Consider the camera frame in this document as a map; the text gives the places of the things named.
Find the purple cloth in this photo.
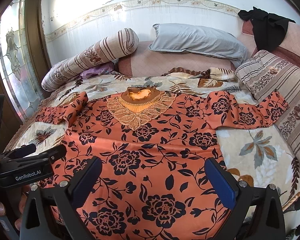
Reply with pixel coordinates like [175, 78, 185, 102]
[80, 61, 114, 79]

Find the orange black floral blouse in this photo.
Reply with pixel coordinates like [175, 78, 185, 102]
[36, 88, 288, 239]

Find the black garment on headboard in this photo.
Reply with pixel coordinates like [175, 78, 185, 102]
[238, 7, 295, 52]

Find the grey pillow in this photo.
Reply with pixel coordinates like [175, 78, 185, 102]
[149, 23, 248, 67]

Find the person's left hand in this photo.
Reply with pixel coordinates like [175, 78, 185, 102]
[0, 185, 30, 231]

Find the cream leaf-pattern fleece blanket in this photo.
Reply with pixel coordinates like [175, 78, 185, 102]
[6, 68, 300, 208]

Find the stained glass wooden door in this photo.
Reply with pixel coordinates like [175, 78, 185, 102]
[0, 0, 51, 150]

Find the pink quilted bed sheet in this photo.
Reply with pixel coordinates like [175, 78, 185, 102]
[115, 22, 300, 77]

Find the striped cylindrical bolster pillow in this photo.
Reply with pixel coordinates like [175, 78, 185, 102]
[41, 28, 139, 92]

